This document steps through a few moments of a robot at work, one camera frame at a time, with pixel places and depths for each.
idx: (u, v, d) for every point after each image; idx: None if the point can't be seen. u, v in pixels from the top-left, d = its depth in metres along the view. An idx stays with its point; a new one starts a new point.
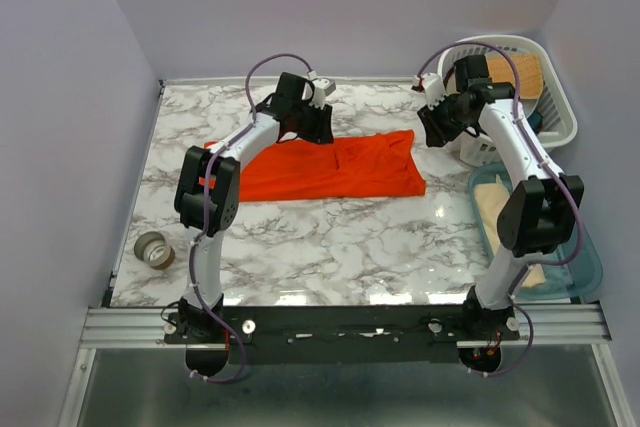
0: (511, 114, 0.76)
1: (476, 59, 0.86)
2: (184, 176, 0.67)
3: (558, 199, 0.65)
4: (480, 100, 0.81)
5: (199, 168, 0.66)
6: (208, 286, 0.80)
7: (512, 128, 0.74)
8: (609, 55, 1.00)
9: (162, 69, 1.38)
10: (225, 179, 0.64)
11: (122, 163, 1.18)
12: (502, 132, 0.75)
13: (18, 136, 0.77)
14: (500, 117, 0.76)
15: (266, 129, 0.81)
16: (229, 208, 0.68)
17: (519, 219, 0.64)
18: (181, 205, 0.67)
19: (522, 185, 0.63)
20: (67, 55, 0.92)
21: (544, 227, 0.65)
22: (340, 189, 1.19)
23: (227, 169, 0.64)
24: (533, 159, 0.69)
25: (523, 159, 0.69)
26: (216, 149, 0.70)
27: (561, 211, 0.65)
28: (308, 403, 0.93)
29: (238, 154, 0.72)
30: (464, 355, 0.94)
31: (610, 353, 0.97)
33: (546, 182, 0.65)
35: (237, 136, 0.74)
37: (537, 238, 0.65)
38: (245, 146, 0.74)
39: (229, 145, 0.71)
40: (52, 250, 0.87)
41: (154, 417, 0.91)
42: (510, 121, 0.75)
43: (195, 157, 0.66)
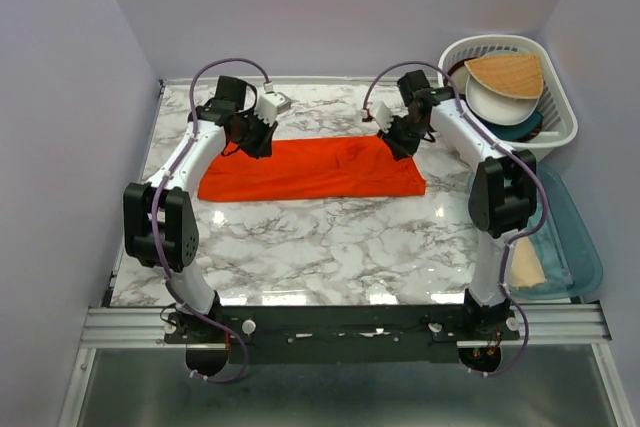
0: (457, 111, 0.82)
1: (416, 73, 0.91)
2: (129, 221, 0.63)
3: (517, 175, 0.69)
4: (428, 106, 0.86)
5: (143, 208, 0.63)
6: (192, 292, 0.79)
7: (461, 122, 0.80)
8: (609, 54, 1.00)
9: (162, 69, 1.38)
10: (177, 213, 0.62)
11: (122, 163, 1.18)
12: (453, 127, 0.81)
13: (19, 136, 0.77)
14: (448, 115, 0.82)
15: (209, 138, 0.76)
16: (188, 241, 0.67)
17: (488, 199, 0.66)
18: (136, 247, 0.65)
19: (482, 167, 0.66)
20: (66, 55, 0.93)
21: (512, 203, 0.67)
22: (340, 189, 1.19)
23: (175, 205, 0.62)
24: (485, 144, 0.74)
25: (477, 145, 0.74)
26: (158, 180, 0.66)
27: (522, 186, 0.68)
28: (308, 403, 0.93)
29: (184, 180, 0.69)
30: (463, 355, 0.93)
31: (610, 353, 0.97)
33: (503, 160, 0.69)
35: (177, 158, 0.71)
37: (508, 214, 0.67)
38: (190, 170, 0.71)
39: (172, 172, 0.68)
40: (52, 250, 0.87)
41: (154, 418, 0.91)
42: (458, 116, 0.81)
43: (136, 195, 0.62)
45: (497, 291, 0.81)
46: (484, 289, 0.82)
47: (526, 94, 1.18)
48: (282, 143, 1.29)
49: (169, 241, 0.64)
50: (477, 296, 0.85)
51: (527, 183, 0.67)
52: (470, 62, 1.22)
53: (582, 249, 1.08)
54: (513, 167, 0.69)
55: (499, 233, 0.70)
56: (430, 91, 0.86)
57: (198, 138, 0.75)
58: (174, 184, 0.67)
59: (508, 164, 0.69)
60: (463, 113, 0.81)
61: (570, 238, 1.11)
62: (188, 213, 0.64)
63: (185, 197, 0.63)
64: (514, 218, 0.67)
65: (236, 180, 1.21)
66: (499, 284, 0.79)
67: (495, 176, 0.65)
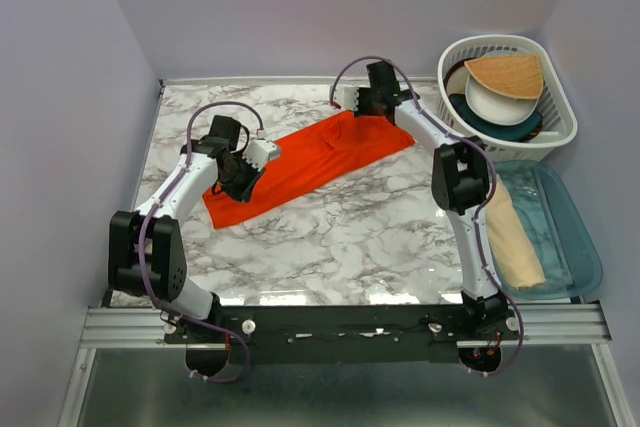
0: (415, 107, 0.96)
1: (384, 66, 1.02)
2: (116, 251, 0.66)
3: (470, 159, 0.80)
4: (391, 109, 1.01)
5: (131, 235, 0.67)
6: (189, 306, 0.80)
7: (420, 118, 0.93)
8: (610, 54, 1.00)
9: (162, 69, 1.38)
10: (164, 245, 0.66)
11: (122, 162, 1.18)
12: (414, 122, 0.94)
13: (19, 136, 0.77)
14: (409, 111, 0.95)
15: (201, 169, 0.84)
16: (175, 273, 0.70)
17: (445, 180, 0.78)
18: (119, 280, 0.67)
19: (438, 153, 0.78)
20: (66, 56, 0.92)
21: (468, 182, 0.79)
22: (345, 165, 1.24)
23: (164, 232, 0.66)
24: (440, 133, 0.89)
25: (433, 135, 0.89)
26: (148, 208, 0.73)
27: (474, 167, 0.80)
28: (308, 403, 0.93)
29: (173, 207, 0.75)
30: (463, 355, 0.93)
31: (610, 353, 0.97)
33: (456, 145, 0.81)
35: (167, 189, 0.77)
37: (465, 192, 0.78)
38: (180, 198, 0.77)
39: (162, 201, 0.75)
40: (52, 250, 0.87)
41: (154, 418, 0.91)
42: (417, 113, 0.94)
43: (124, 226, 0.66)
45: (485, 280, 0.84)
46: (472, 278, 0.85)
47: (526, 94, 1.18)
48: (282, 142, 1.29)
49: (156, 273, 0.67)
50: (469, 291, 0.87)
51: (478, 162, 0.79)
52: (470, 62, 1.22)
53: (582, 249, 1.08)
54: (465, 152, 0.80)
55: (463, 210, 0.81)
56: (393, 95, 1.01)
57: (189, 169, 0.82)
58: (163, 212, 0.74)
59: (462, 149, 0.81)
60: (421, 109, 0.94)
61: (569, 238, 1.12)
62: (174, 247, 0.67)
63: (173, 228, 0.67)
64: (472, 195, 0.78)
65: None
66: (486, 271, 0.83)
67: (450, 159, 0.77)
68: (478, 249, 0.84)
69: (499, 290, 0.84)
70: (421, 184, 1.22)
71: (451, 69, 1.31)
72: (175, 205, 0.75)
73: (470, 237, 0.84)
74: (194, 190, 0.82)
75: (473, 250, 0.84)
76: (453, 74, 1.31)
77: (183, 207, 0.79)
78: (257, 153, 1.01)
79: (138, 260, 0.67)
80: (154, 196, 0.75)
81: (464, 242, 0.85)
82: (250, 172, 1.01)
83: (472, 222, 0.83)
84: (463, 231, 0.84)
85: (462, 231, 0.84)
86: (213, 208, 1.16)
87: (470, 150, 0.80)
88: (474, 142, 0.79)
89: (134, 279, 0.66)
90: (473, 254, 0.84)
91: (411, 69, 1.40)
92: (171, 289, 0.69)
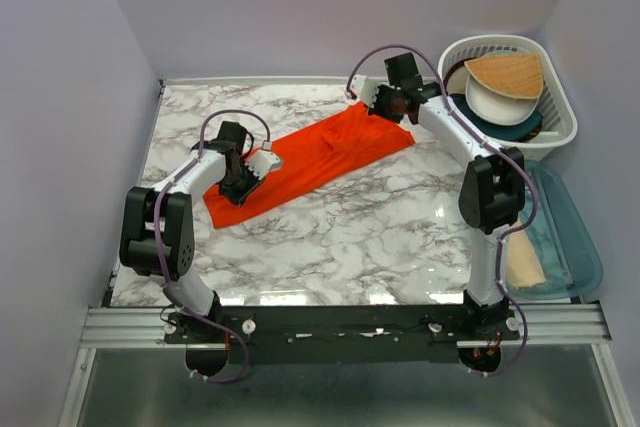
0: (444, 107, 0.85)
1: (407, 60, 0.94)
2: (128, 224, 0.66)
3: (504, 172, 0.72)
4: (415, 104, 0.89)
5: (144, 210, 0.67)
6: (191, 298, 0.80)
7: (448, 119, 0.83)
8: (610, 55, 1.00)
9: (162, 69, 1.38)
10: (175, 217, 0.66)
11: (122, 163, 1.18)
12: (441, 123, 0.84)
13: (19, 136, 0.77)
14: (436, 113, 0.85)
15: (211, 163, 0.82)
16: (185, 249, 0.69)
17: (477, 197, 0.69)
18: (130, 255, 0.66)
19: (472, 167, 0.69)
20: (66, 56, 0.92)
21: (502, 200, 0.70)
22: (345, 165, 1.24)
23: (177, 205, 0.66)
24: (474, 142, 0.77)
25: (466, 143, 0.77)
26: (161, 185, 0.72)
27: (510, 182, 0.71)
28: (308, 403, 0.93)
29: (186, 188, 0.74)
30: (463, 355, 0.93)
31: (610, 353, 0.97)
33: (491, 157, 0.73)
35: (181, 172, 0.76)
37: (498, 210, 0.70)
38: (193, 181, 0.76)
39: (176, 180, 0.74)
40: (52, 250, 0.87)
41: (153, 418, 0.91)
42: (445, 114, 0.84)
43: (139, 198, 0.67)
45: (494, 289, 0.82)
46: (482, 288, 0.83)
47: (526, 94, 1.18)
48: (281, 144, 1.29)
49: (167, 247, 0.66)
50: (473, 294, 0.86)
51: (515, 178, 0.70)
52: (470, 62, 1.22)
53: (582, 249, 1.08)
54: (501, 165, 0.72)
55: (491, 229, 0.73)
56: (418, 90, 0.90)
57: (201, 160, 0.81)
58: (176, 190, 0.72)
59: (497, 161, 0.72)
60: (451, 110, 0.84)
61: (569, 238, 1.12)
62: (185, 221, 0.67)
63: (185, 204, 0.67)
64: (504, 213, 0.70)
65: None
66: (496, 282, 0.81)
67: (485, 173, 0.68)
68: (496, 258, 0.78)
69: (504, 298, 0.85)
70: (421, 184, 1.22)
71: (451, 69, 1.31)
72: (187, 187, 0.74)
73: (491, 254, 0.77)
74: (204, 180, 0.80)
75: (490, 263, 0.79)
76: (453, 73, 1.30)
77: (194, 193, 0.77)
78: (260, 161, 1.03)
79: (149, 235, 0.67)
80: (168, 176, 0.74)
81: (482, 255, 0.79)
82: (252, 176, 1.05)
83: (497, 241, 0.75)
84: (485, 249, 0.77)
85: (484, 248, 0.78)
86: (214, 208, 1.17)
87: (506, 163, 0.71)
88: (511, 154, 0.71)
89: (144, 252, 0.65)
90: (489, 266, 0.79)
91: None
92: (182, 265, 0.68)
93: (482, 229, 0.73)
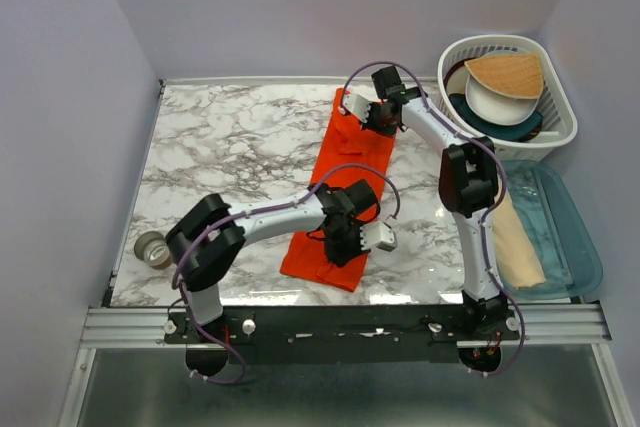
0: (423, 105, 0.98)
1: (390, 70, 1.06)
2: (190, 219, 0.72)
3: (479, 160, 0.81)
4: (398, 106, 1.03)
5: (207, 217, 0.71)
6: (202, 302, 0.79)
7: (428, 116, 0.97)
8: (610, 55, 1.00)
9: (162, 68, 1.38)
10: (220, 246, 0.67)
11: (122, 162, 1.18)
12: (422, 121, 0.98)
13: (18, 137, 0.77)
14: (416, 111, 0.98)
15: (307, 214, 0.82)
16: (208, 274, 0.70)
17: (455, 183, 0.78)
18: (174, 239, 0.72)
19: (447, 154, 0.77)
20: (66, 56, 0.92)
21: (476, 185, 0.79)
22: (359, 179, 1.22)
23: (227, 239, 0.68)
24: (448, 133, 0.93)
25: (442, 135, 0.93)
26: (236, 210, 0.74)
27: (484, 168, 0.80)
28: (308, 404, 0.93)
29: (259, 225, 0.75)
30: (463, 356, 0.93)
31: (610, 353, 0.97)
33: (465, 146, 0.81)
35: (266, 208, 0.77)
37: (474, 195, 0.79)
38: (267, 222, 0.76)
39: (250, 215, 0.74)
40: (52, 251, 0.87)
41: (153, 417, 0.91)
42: (424, 111, 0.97)
43: (207, 207, 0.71)
45: (488, 281, 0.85)
46: (475, 281, 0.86)
47: (526, 94, 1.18)
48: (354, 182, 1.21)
49: (194, 260, 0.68)
50: (470, 292, 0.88)
51: (486, 164, 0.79)
52: (470, 62, 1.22)
53: (582, 248, 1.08)
54: (474, 153, 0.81)
55: (470, 212, 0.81)
56: (401, 92, 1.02)
57: (296, 207, 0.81)
58: (243, 223, 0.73)
59: (471, 150, 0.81)
60: (429, 108, 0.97)
61: (570, 238, 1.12)
62: (224, 256, 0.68)
63: (235, 243, 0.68)
64: (480, 198, 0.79)
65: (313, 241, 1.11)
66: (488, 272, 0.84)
67: (458, 161, 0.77)
68: (482, 246, 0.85)
69: (501, 292, 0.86)
70: (421, 184, 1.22)
71: (451, 69, 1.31)
72: (257, 226, 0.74)
73: (476, 241, 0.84)
74: (285, 225, 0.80)
75: (477, 249, 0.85)
76: (453, 73, 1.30)
77: (263, 232, 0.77)
78: (373, 232, 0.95)
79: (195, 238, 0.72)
80: (249, 205, 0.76)
81: (468, 245, 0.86)
82: (358, 243, 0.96)
83: (478, 226, 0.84)
84: (468, 234, 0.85)
85: (468, 234, 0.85)
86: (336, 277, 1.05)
87: (480, 152, 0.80)
88: (483, 143, 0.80)
89: (183, 248, 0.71)
90: (478, 256, 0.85)
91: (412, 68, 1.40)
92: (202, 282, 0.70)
93: (462, 213, 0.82)
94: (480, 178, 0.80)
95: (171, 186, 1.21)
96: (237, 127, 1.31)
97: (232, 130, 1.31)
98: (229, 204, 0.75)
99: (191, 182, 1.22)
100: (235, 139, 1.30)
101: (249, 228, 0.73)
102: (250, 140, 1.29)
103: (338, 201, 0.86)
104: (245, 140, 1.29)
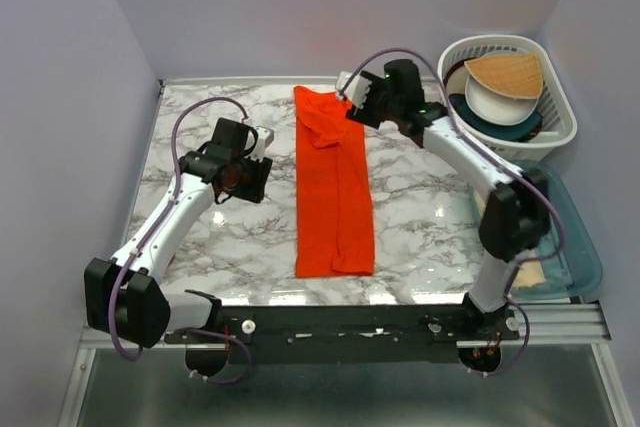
0: (451, 130, 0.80)
1: (410, 72, 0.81)
2: (93, 299, 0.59)
3: (528, 198, 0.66)
4: (417, 128, 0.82)
5: (105, 284, 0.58)
6: (186, 315, 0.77)
7: (459, 143, 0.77)
8: (610, 54, 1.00)
9: (163, 69, 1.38)
10: (139, 300, 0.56)
11: (122, 163, 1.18)
12: (449, 148, 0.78)
13: (18, 136, 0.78)
14: (443, 135, 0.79)
15: (193, 198, 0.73)
16: (155, 322, 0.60)
17: (500, 226, 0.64)
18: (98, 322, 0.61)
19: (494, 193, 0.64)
20: (65, 55, 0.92)
21: (527, 229, 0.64)
22: (351, 180, 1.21)
23: (138, 289, 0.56)
24: (491, 167, 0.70)
25: (481, 168, 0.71)
26: (124, 259, 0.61)
27: (534, 208, 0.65)
28: (308, 404, 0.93)
29: (156, 251, 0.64)
30: (463, 356, 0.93)
31: (610, 353, 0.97)
33: (510, 183, 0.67)
35: (149, 231, 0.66)
37: (521, 239, 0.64)
38: (162, 241, 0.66)
39: (140, 249, 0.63)
40: (51, 250, 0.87)
41: (153, 418, 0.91)
42: (454, 136, 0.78)
43: (95, 273, 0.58)
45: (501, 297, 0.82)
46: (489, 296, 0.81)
47: (525, 94, 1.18)
48: (346, 183, 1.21)
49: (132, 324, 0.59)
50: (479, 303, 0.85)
51: (540, 205, 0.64)
52: (469, 62, 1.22)
53: (582, 249, 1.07)
54: (523, 189, 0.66)
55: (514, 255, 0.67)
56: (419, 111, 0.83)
57: (177, 203, 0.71)
58: (139, 263, 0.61)
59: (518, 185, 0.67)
60: (459, 133, 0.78)
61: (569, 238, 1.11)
62: (150, 301, 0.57)
63: (149, 284, 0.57)
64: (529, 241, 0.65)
65: (313, 244, 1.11)
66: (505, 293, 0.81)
67: (509, 202, 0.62)
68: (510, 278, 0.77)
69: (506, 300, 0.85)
70: (421, 184, 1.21)
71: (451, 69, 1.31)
72: (155, 253, 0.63)
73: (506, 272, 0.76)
74: (181, 228, 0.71)
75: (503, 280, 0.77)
76: (453, 73, 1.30)
77: (167, 254, 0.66)
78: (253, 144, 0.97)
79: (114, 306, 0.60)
80: (134, 242, 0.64)
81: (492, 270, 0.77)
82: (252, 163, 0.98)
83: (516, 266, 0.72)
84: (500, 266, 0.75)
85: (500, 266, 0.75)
86: (349, 269, 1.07)
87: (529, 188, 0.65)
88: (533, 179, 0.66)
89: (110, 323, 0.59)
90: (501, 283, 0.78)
91: None
92: (150, 337, 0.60)
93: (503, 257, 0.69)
94: (528, 219, 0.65)
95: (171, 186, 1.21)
96: None
97: None
98: (111, 257, 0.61)
99: None
100: None
101: (151, 261, 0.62)
102: None
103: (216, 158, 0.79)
104: None
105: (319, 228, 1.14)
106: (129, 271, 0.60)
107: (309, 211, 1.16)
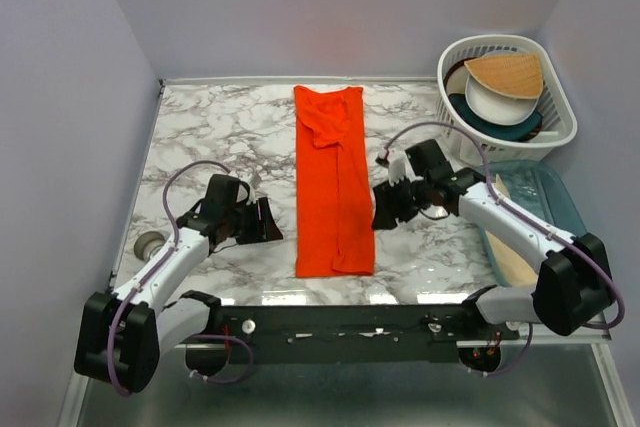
0: (490, 196, 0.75)
1: (429, 146, 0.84)
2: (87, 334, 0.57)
3: (580, 266, 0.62)
4: (451, 196, 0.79)
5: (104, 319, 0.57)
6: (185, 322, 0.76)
7: (499, 210, 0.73)
8: (610, 55, 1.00)
9: (163, 69, 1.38)
10: (137, 335, 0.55)
11: (122, 162, 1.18)
12: (490, 216, 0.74)
13: (19, 136, 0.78)
14: (481, 203, 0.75)
15: (191, 247, 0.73)
16: (147, 361, 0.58)
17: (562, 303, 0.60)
18: (87, 364, 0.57)
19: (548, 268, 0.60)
20: (66, 55, 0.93)
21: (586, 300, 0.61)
22: (351, 179, 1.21)
23: (137, 322, 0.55)
24: (538, 233, 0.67)
25: (528, 236, 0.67)
26: (126, 293, 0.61)
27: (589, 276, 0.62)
28: (308, 403, 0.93)
29: (156, 290, 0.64)
30: (463, 356, 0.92)
31: (610, 352, 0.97)
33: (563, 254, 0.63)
35: (151, 270, 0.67)
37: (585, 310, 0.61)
38: (163, 281, 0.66)
39: (142, 285, 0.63)
40: (51, 250, 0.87)
41: (153, 417, 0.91)
42: (492, 203, 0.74)
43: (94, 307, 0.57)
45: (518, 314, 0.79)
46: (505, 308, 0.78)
47: (525, 94, 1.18)
48: (347, 183, 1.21)
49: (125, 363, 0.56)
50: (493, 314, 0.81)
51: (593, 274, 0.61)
52: (469, 62, 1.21)
53: None
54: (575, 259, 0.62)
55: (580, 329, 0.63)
56: (450, 178, 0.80)
57: (178, 248, 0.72)
58: (141, 298, 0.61)
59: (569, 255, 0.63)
60: (498, 199, 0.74)
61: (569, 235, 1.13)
62: (147, 334, 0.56)
63: (149, 316, 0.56)
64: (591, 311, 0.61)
65: (313, 244, 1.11)
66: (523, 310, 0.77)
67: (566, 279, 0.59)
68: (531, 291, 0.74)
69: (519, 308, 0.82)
70: None
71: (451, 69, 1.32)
72: (156, 291, 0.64)
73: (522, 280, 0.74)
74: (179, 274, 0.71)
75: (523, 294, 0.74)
76: (453, 74, 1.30)
77: (165, 294, 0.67)
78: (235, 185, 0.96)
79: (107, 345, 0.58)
80: (135, 279, 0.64)
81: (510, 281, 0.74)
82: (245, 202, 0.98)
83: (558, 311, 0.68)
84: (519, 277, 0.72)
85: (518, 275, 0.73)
86: (349, 269, 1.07)
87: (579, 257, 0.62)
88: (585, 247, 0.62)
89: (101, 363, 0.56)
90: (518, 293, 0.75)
91: (411, 68, 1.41)
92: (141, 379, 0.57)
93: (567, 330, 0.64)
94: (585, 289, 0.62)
95: (171, 186, 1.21)
96: (237, 126, 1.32)
97: (232, 130, 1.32)
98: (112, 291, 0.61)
99: (191, 182, 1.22)
100: (235, 139, 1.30)
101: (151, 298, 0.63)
102: (250, 140, 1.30)
103: (211, 216, 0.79)
104: (245, 140, 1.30)
105: (319, 229, 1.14)
106: (130, 305, 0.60)
107: (309, 211, 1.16)
